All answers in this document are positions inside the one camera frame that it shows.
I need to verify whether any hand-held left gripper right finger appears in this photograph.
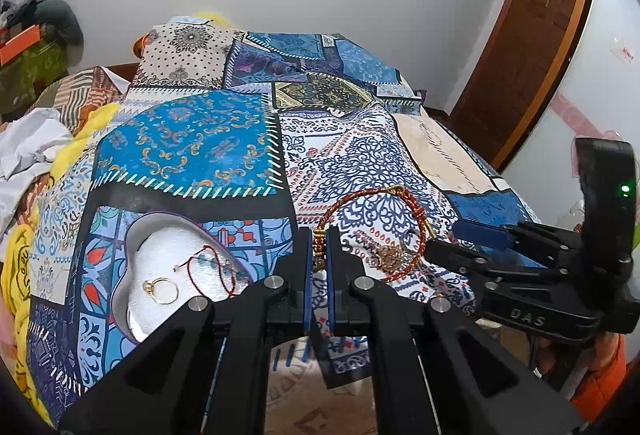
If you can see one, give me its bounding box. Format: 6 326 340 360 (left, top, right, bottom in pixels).
325 225 584 435

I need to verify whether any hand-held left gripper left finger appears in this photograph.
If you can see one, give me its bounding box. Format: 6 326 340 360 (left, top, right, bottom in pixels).
59 226 314 435

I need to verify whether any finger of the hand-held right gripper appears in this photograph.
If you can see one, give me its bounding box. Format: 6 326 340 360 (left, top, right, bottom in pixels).
452 218 576 257
423 238 507 287

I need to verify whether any red gold beaded bracelet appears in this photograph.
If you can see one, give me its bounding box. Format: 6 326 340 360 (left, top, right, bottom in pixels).
312 185 427 287

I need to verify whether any heart-shaped tin box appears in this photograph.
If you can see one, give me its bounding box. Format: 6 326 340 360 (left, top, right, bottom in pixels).
110 213 254 347

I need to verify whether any person's right forearm orange sleeve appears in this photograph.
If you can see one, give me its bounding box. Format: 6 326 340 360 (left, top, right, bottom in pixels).
569 330 632 422

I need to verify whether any ornate gold pendant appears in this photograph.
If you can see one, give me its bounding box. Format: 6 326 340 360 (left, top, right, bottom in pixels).
372 245 407 272

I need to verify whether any beige patterned sheet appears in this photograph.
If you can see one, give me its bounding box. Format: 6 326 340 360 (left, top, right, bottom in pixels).
264 334 379 435

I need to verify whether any blue patchwork printed blanket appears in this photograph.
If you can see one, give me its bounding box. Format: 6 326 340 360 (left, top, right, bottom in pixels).
27 16 543 422

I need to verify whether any brown wooden door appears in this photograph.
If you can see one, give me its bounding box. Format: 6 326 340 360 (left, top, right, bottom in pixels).
449 0 602 172

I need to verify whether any yellow blanket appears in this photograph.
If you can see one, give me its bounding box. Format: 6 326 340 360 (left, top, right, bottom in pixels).
0 102 122 427

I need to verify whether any orange striped cloth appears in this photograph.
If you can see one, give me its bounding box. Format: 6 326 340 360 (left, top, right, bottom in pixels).
29 65 127 137

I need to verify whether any white crumpled cloth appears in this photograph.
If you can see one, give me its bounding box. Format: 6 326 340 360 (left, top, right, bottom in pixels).
0 107 74 237

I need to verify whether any green patterned cloth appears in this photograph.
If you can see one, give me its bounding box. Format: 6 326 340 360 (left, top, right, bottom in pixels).
0 38 70 122

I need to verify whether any orange box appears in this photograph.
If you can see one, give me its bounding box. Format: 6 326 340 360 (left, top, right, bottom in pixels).
0 24 44 66

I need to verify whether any pile of dark clothes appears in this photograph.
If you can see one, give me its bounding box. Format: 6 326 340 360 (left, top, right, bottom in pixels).
0 0 85 62

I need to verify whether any thin red string bracelet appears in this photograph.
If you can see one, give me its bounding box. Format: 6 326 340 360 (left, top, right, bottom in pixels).
174 245 252 300

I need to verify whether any gold ring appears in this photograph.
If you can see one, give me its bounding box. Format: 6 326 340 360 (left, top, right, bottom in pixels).
142 277 180 306

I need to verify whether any pink wall sticker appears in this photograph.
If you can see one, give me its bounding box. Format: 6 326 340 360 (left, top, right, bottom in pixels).
549 90 627 142

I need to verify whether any red white wall sticker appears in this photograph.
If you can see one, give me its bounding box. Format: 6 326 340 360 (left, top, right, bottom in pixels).
609 34 640 64

